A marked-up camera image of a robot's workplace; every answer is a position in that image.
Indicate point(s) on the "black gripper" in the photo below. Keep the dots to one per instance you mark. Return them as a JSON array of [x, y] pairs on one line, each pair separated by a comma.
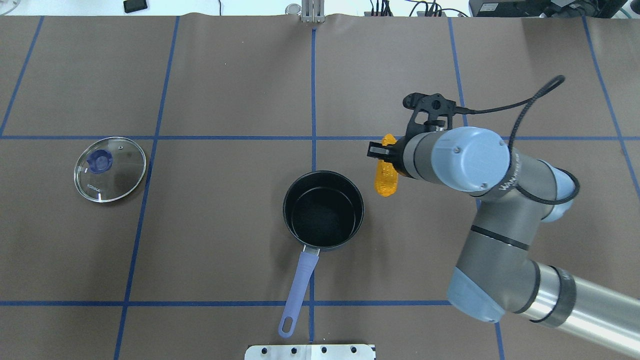
[[398, 159]]

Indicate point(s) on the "yellow toy corn cob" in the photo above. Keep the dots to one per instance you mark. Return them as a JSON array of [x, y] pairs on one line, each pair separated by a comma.
[[386, 176]]

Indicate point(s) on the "glass pot lid blue knob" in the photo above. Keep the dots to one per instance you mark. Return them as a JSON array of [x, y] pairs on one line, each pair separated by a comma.
[[110, 169]]

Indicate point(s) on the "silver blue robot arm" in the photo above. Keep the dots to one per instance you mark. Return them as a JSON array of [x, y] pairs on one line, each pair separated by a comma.
[[494, 274]]

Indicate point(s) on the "small black device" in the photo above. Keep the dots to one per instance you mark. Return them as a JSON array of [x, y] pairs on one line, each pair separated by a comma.
[[132, 6]]

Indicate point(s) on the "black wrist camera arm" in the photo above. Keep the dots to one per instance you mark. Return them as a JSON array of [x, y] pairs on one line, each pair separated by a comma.
[[440, 112]]

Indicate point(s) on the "dark pot with blue handle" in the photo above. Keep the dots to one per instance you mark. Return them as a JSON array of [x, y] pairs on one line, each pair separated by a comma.
[[323, 210]]

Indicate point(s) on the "aluminium frame post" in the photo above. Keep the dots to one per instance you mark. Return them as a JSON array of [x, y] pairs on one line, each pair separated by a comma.
[[313, 11]]

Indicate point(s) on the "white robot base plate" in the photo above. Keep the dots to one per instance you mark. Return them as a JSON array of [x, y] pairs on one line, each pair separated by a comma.
[[311, 352]]

